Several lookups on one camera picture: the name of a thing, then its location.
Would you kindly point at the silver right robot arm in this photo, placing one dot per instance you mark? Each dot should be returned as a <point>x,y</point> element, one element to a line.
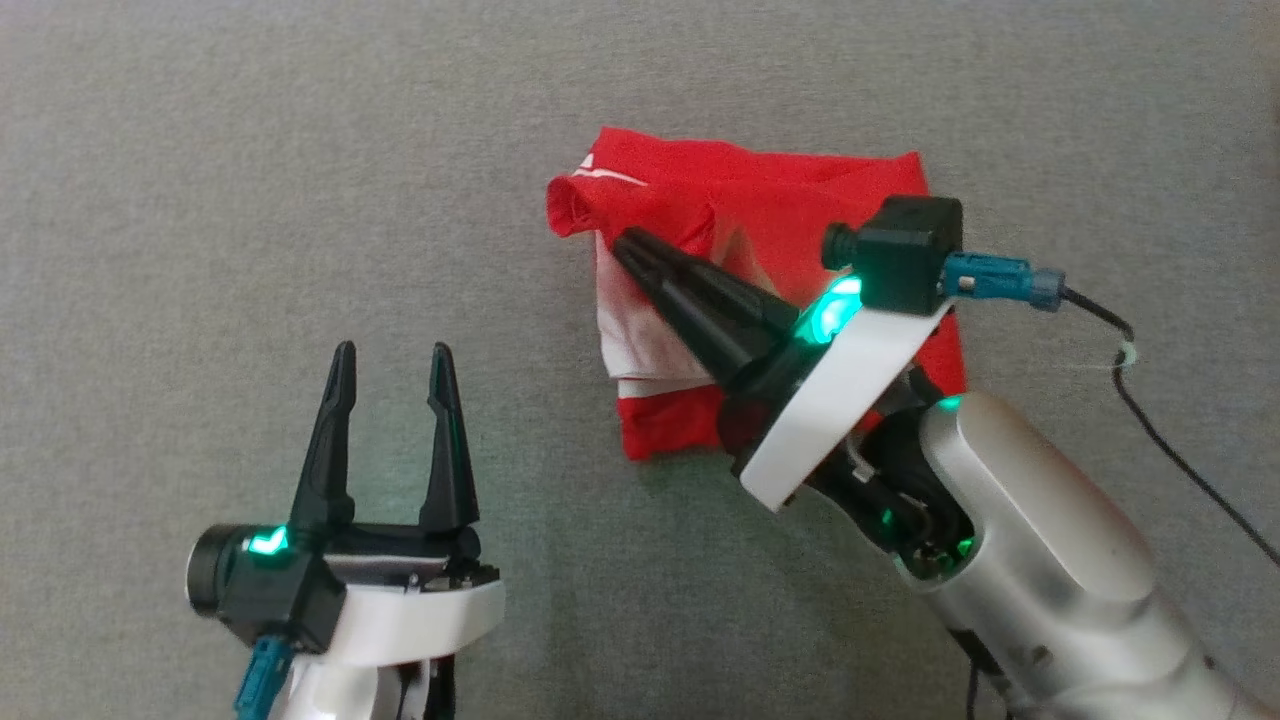
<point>1040,560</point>

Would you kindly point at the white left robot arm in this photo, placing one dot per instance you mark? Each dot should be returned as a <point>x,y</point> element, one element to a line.
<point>350,692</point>

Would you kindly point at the red and white jersey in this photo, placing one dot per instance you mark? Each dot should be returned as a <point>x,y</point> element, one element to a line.
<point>760,190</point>

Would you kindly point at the blue left camera connector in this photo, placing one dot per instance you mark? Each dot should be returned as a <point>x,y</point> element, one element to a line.
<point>262,680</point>

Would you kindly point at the blue right camera connector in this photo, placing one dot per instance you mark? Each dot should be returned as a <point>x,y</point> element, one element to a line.
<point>1000,277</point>

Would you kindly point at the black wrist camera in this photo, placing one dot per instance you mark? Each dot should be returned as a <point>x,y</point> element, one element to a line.
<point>270,590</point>
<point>900,255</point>

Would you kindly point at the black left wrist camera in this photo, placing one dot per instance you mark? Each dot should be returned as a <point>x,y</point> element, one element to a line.
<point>270,590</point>

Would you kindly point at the blue camera connector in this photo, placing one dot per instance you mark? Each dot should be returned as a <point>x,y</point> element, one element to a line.
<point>262,680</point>
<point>1000,277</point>

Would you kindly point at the large grey fabric sofa seat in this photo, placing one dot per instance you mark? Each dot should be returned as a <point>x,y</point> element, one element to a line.
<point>200,200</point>

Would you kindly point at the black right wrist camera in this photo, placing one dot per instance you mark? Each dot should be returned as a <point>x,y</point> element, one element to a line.
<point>900,255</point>

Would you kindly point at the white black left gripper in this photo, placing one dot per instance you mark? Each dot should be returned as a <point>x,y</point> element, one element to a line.
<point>420,600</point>

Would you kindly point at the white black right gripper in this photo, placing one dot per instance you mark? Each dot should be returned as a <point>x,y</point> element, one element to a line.
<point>850,390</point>

